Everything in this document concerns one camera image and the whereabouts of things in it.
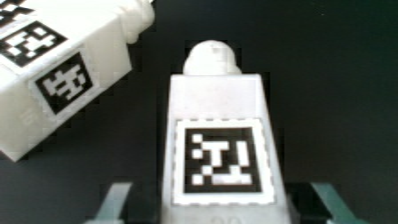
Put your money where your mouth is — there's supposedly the translucent gripper left finger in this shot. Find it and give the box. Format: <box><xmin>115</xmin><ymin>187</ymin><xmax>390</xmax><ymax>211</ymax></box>
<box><xmin>83</xmin><ymin>182</ymin><xmax>132</xmax><ymax>224</ymax></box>

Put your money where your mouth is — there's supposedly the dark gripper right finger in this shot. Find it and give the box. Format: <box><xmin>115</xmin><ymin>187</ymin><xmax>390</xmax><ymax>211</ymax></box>
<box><xmin>310</xmin><ymin>182</ymin><xmax>369</xmax><ymax>224</ymax></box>

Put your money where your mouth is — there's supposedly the white table leg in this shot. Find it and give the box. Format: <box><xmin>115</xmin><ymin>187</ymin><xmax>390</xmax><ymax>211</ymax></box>
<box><xmin>159</xmin><ymin>40</ymin><xmax>291</xmax><ymax>224</ymax></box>
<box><xmin>0</xmin><ymin>0</ymin><xmax>154</xmax><ymax>160</ymax></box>

